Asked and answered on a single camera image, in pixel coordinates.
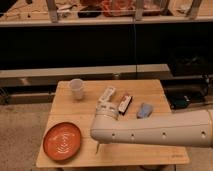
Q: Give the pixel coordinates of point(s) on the translucent plastic cup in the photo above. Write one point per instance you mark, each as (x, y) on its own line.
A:
(77, 88)

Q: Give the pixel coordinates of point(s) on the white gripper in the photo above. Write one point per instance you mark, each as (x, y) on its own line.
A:
(107, 109)

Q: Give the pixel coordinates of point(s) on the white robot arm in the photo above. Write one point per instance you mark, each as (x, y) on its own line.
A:
(193, 129)

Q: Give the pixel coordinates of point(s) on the orange ceramic bowl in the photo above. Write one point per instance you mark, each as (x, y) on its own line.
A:
(62, 141)

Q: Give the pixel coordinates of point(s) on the wooden table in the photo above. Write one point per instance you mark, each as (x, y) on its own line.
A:
(66, 109)

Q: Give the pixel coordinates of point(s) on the dark candy bar box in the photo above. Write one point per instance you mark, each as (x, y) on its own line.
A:
(123, 105)

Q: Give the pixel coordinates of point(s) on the long metal bench rail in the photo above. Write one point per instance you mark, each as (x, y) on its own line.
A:
(51, 76)

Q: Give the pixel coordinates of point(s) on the black crate under shelf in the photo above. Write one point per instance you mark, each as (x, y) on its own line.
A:
(188, 61)

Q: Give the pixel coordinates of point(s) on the white tube bottle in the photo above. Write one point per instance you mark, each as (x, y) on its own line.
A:
(107, 94)

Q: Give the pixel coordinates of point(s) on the blue sponge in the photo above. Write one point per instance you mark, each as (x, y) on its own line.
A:
(145, 110)

